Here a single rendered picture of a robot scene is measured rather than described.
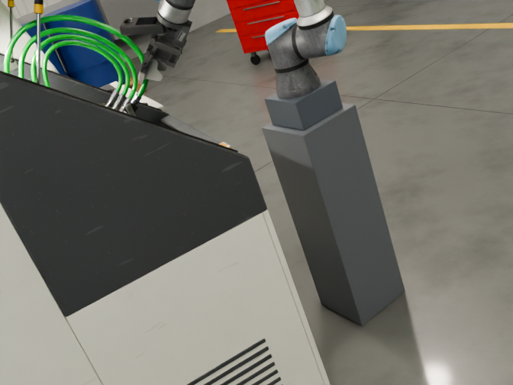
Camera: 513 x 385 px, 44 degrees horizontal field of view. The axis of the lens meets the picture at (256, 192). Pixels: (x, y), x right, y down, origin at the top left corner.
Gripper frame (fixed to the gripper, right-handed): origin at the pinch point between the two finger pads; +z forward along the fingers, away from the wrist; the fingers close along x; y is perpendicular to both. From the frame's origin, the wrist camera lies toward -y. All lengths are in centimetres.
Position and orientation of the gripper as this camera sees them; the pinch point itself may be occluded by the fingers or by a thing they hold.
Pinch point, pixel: (140, 76)
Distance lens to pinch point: 173.1
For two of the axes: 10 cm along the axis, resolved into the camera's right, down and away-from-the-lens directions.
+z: -4.0, 6.5, 6.4
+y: 9.1, 3.6, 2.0
